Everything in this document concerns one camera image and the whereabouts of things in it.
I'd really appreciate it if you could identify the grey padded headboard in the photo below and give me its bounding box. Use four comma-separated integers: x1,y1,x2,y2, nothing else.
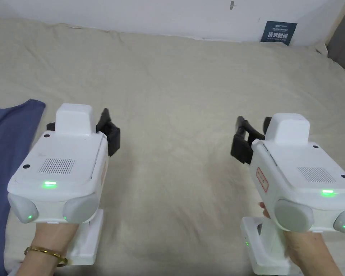
325,15,345,76

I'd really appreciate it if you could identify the dark blue printed card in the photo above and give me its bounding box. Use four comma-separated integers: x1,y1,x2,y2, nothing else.
259,20,298,47

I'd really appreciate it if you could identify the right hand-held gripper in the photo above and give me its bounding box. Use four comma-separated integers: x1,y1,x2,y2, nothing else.
231,112,345,276

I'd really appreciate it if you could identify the person's left hand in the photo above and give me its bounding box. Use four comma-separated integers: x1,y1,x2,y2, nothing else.
30,222,81,258

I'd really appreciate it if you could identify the person's right hand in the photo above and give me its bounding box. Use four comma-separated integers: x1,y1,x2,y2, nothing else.
258,202,340,276

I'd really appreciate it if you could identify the blue garment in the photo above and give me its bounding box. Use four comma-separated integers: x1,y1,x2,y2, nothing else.
0,98,46,276

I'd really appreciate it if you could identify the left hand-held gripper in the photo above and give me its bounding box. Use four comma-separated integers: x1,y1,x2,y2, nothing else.
7,103,121,266

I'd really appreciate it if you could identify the bed with beige sheet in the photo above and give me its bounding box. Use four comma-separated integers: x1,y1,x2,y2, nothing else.
0,17,345,276

